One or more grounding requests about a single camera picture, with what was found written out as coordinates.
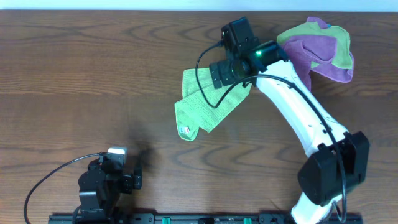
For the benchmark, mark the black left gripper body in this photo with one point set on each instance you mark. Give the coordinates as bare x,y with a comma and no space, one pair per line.
137,179

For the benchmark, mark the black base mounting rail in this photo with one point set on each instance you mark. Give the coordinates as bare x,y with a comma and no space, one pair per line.
148,218

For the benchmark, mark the olive green cloth in pile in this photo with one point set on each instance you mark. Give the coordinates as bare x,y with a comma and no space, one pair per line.
342,57

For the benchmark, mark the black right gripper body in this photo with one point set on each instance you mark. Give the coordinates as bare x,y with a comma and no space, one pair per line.
227,71

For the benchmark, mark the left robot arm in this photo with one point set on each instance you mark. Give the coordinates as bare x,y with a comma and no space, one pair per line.
96,204

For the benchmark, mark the light green microfiber cloth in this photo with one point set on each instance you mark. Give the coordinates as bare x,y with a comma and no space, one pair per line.
193,111

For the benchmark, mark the purple microfiber cloth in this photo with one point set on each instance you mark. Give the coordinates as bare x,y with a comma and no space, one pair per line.
314,53

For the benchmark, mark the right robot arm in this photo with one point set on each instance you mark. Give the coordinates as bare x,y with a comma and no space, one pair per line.
336,159

